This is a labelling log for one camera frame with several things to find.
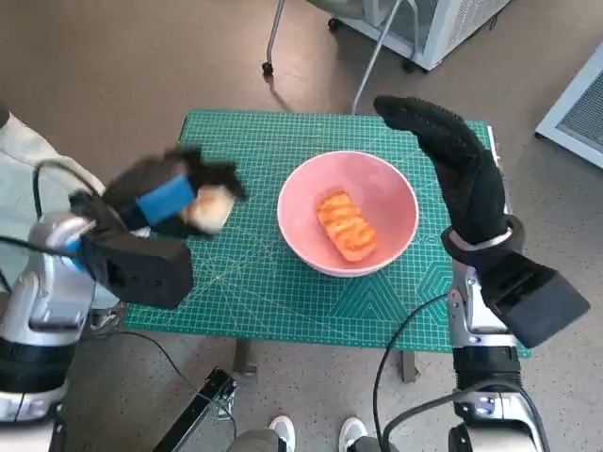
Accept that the grey metal-legged chair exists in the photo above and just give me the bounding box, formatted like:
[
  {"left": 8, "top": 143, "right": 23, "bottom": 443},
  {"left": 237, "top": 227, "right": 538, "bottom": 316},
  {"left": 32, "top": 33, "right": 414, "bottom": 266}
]
[{"left": 261, "top": 0, "right": 428, "bottom": 114}]

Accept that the black table leg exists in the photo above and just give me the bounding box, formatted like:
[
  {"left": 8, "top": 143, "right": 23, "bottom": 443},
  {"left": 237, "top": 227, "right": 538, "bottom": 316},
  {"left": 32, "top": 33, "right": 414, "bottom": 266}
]
[
  {"left": 234, "top": 341, "right": 258, "bottom": 376},
  {"left": 399, "top": 350, "right": 418, "bottom": 383}
]

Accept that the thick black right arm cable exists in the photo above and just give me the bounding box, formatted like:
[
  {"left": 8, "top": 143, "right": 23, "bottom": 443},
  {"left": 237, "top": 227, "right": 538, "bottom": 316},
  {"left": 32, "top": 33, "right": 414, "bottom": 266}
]
[{"left": 383, "top": 393, "right": 472, "bottom": 452}]

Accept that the person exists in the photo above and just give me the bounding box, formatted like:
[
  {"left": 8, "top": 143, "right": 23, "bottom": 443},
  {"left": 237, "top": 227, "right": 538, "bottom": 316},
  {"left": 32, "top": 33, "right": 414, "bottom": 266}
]
[
  {"left": 233, "top": 413, "right": 401, "bottom": 452},
  {"left": 0, "top": 105, "right": 128, "bottom": 326}
]

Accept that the long striped toy bread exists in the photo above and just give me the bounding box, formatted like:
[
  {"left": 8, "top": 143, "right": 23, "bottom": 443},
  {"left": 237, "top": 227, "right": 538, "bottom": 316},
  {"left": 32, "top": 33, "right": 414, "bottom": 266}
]
[{"left": 315, "top": 186, "right": 379, "bottom": 263}]

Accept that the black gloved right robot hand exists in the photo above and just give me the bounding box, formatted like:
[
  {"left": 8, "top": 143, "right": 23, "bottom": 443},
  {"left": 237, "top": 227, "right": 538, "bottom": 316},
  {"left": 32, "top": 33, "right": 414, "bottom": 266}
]
[{"left": 372, "top": 94, "right": 509, "bottom": 245}]

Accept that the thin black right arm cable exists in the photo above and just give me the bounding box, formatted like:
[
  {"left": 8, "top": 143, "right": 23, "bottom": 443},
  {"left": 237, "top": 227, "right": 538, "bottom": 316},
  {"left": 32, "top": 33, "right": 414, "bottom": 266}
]
[{"left": 371, "top": 294, "right": 453, "bottom": 452}]

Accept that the pink bowl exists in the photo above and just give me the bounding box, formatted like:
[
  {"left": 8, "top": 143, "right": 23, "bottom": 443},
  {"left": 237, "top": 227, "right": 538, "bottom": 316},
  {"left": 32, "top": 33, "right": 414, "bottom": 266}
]
[{"left": 276, "top": 150, "right": 420, "bottom": 278}]

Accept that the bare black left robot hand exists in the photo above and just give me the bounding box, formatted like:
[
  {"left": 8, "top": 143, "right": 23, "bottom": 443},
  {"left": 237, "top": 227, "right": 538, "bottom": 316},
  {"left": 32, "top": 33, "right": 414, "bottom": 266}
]
[{"left": 101, "top": 145, "right": 250, "bottom": 242}]

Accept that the black metal frame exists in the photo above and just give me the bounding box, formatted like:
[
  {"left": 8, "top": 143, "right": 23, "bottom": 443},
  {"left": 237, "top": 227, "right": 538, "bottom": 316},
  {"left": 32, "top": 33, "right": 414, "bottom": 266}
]
[{"left": 153, "top": 366, "right": 239, "bottom": 452}]

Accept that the white framed vent panel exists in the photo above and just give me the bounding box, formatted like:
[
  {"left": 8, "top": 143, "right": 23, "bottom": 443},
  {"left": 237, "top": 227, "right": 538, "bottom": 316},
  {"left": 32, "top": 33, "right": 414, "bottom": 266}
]
[{"left": 534, "top": 40, "right": 603, "bottom": 170}]

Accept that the green cutting mat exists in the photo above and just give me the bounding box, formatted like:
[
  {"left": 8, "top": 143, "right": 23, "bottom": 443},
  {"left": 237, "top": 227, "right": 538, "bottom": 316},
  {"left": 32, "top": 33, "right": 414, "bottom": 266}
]
[{"left": 122, "top": 108, "right": 532, "bottom": 360}]

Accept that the white vented cabinet on castors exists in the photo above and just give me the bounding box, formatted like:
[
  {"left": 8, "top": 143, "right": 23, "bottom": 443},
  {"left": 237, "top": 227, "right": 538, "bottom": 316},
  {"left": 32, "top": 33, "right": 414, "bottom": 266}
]
[{"left": 327, "top": 0, "right": 513, "bottom": 73}]

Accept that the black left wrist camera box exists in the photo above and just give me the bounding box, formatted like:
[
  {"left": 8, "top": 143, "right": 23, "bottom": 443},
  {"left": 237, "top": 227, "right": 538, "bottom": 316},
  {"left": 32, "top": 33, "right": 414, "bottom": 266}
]
[{"left": 77, "top": 230, "right": 195, "bottom": 311}]

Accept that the round toy bread bun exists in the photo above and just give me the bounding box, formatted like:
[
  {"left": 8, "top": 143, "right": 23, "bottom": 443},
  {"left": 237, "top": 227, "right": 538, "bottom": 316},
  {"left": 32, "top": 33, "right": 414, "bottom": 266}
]
[{"left": 181, "top": 185, "right": 236, "bottom": 234}]

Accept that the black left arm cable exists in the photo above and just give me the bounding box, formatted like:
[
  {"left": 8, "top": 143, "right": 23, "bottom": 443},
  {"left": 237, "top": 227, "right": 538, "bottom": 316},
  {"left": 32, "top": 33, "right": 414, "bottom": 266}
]
[
  {"left": 31, "top": 158, "right": 107, "bottom": 213},
  {"left": 0, "top": 234, "right": 67, "bottom": 255}
]

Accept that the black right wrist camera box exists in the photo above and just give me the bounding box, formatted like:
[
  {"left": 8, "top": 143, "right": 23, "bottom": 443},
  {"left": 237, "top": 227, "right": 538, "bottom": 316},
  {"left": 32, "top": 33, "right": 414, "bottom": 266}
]
[{"left": 475, "top": 249, "right": 592, "bottom": 349}]

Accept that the thin black floor cable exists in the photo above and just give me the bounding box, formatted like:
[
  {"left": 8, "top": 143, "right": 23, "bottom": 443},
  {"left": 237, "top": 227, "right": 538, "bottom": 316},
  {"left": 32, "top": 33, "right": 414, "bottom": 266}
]
[{"left": 91, "top": 329, "right": 239, "bottom": 439}]

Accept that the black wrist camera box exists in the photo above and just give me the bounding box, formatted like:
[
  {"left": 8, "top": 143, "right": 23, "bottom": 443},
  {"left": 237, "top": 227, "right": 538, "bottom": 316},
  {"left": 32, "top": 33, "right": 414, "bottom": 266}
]
[
  {"left": 77, "top": 230, "right": 195, "bottom": 311},
  {"left": 475, "top": 249, "right": 592, "bottom": 349}
]

